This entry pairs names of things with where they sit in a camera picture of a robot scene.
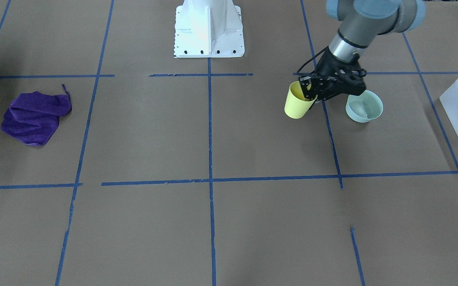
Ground purple microfiber cloth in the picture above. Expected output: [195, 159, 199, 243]
[0, 84, 72, 147]

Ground yellow plastic cup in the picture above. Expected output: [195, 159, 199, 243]
[284, 81, 318, 119]

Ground mint green bowl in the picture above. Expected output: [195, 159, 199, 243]
[345, 90, 384, 123]

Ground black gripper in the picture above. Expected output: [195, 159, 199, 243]
[297, 47, 367, 101]

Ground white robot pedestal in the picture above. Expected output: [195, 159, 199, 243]
[173, 0, 245, 58]

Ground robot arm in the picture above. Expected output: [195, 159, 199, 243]
[297, 0, 427, 102]

